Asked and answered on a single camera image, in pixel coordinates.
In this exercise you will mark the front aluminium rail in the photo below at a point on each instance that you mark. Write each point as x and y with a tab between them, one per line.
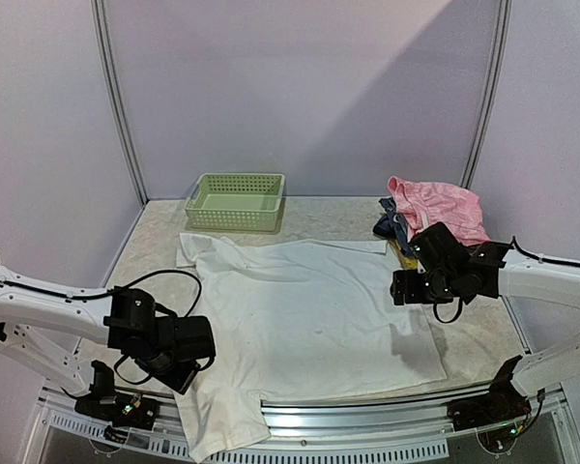
413	429

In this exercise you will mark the aluminium frame post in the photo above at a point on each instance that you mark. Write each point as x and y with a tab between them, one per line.
489	91
112	83

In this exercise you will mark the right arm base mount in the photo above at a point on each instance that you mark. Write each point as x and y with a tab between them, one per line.
499	418

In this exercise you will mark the left aluminium frame post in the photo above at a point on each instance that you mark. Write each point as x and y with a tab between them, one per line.
112	83

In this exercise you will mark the yellow folded garment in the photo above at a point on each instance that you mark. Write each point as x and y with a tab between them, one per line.
406	263

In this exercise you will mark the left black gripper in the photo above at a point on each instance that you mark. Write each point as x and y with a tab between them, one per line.
182	380

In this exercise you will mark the pink patterned shorts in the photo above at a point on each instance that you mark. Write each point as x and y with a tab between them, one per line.
423	204

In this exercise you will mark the navy folded garment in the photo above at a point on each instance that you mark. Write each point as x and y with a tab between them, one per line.
392	225

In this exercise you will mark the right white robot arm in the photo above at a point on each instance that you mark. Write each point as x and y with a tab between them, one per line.
453	273

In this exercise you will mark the white cloth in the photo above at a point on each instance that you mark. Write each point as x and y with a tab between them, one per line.
293	322

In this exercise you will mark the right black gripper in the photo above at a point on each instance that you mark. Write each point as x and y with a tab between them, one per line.
401	286

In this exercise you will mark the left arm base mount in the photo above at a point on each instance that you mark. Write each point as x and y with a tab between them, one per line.
122	412

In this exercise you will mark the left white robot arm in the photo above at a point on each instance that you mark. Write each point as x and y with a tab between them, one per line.
167	347

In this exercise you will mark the green plastic basket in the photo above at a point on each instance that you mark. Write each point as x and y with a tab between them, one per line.
243	202

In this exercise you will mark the right aluminium frame post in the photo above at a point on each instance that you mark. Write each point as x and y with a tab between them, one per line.
489	91

